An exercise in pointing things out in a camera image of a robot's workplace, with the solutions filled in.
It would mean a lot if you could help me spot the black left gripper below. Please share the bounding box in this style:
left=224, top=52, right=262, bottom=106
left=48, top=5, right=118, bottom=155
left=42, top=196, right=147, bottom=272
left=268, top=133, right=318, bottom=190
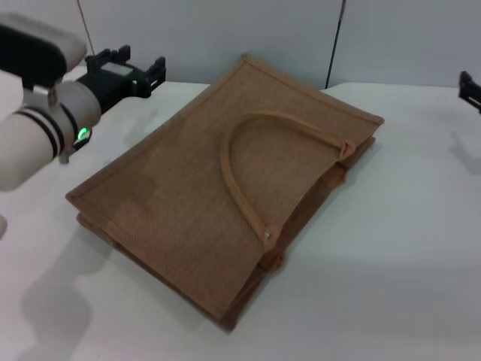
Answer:
left=77, top=44, right=167, bottom=114

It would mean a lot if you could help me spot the brown woven handbag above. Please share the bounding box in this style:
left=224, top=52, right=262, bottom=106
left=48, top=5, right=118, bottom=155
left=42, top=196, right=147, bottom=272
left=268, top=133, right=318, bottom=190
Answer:
left=65, top=54, right=386, bottom=332

